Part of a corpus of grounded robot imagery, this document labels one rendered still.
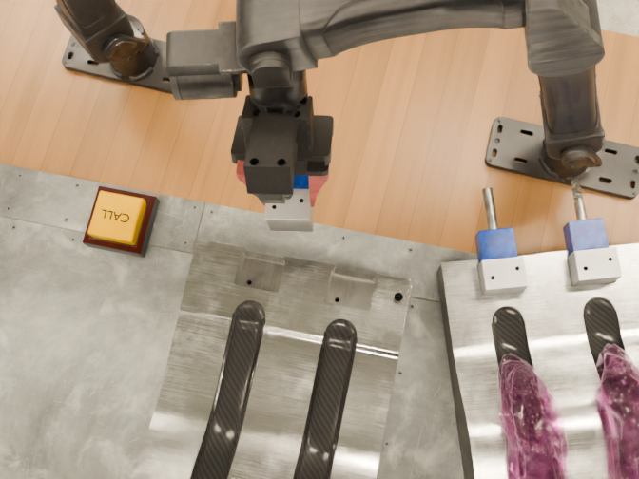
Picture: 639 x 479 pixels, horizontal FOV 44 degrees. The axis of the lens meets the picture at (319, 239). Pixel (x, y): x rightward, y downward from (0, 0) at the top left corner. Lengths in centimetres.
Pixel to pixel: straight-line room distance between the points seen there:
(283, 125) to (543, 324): 41
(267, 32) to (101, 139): 50
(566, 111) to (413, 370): 36
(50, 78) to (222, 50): 49
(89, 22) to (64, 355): 41
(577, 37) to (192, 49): 33
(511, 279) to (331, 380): 24
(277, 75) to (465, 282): 39
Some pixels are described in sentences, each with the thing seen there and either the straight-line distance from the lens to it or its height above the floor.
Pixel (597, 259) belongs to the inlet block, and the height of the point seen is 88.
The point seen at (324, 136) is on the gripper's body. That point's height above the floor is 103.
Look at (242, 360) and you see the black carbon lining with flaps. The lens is 92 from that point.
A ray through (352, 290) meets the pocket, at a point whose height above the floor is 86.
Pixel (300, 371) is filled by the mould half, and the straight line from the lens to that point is 91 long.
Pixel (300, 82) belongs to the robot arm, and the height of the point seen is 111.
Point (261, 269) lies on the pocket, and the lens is 96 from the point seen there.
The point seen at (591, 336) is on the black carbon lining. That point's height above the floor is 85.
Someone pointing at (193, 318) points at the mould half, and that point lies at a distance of 93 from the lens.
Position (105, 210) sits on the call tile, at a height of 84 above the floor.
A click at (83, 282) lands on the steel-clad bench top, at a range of 107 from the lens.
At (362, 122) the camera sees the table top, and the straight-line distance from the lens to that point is 108.
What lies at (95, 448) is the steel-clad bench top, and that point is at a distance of 104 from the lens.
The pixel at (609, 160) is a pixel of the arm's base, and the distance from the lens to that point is 110.
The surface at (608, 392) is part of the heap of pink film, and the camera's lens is 93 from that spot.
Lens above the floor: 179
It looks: 75 degrees down
